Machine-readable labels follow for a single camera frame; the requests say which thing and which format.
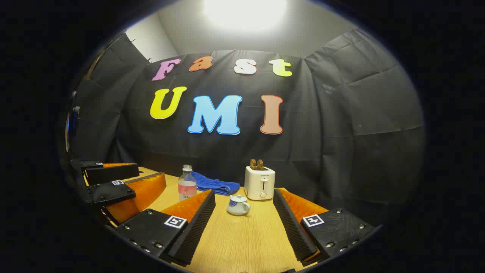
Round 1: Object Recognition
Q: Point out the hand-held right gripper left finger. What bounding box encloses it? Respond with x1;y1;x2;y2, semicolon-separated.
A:
116;189;216;266

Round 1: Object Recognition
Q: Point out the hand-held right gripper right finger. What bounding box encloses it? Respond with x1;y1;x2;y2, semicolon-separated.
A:
273;188;375;263

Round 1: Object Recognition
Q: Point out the clear plastic water bottle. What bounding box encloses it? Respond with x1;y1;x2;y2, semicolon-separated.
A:
178;165;197;202

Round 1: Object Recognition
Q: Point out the white blue patterned teacup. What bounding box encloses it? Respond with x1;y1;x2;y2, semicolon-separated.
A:
227;197;251;216

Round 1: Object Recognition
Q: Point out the blue folded towel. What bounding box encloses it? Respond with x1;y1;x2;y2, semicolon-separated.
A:
191;171;241;196

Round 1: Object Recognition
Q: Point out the white toaster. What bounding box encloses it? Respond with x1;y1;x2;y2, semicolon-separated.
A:
244;166;276;201

